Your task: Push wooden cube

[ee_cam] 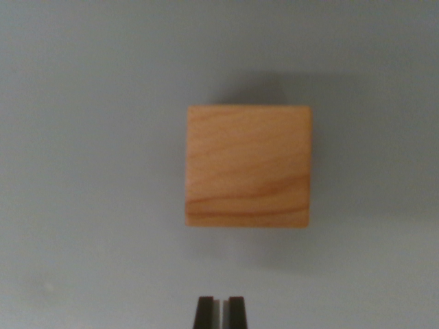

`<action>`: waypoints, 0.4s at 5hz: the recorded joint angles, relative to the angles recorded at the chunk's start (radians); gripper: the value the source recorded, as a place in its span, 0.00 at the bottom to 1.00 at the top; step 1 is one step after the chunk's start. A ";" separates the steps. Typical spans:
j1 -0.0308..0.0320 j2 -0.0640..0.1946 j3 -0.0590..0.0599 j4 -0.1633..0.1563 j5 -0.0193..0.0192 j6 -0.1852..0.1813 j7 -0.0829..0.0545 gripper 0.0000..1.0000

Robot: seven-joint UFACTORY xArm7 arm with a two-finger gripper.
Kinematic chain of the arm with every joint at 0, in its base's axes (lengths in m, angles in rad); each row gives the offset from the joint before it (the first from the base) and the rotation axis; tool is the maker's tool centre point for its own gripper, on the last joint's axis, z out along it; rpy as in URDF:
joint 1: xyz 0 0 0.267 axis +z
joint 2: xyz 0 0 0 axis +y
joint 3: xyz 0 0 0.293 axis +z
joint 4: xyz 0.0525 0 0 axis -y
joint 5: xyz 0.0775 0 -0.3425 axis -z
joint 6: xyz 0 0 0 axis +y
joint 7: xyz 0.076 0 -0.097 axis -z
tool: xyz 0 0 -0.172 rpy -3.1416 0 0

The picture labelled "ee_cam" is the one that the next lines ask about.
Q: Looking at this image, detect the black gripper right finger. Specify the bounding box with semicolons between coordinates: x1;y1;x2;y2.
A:
222;296;249;329

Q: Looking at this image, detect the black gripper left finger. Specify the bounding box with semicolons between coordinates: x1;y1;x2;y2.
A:
193;296;221;329

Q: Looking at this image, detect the wooden cube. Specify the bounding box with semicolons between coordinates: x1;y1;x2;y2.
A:
184;105;313;228

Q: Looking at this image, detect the grey plastic tray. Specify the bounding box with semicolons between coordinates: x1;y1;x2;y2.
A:
0;0;439;329

